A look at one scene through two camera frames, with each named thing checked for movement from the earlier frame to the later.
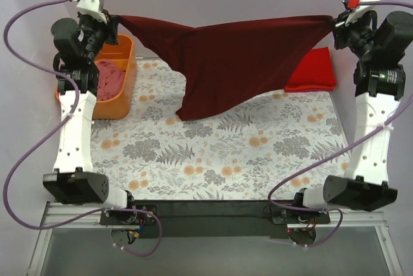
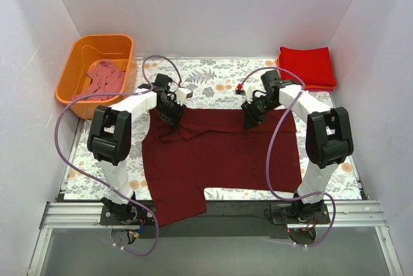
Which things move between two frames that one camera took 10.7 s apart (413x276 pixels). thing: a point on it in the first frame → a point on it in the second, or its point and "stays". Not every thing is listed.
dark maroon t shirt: x=222 y=63 → x=214 y=149
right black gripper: x=337 y=31 → x=253 y=113
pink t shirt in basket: x=111 y=80 stays
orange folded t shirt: x=301 y=87 stays
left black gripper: x=110 y=28 → x=171 y=112
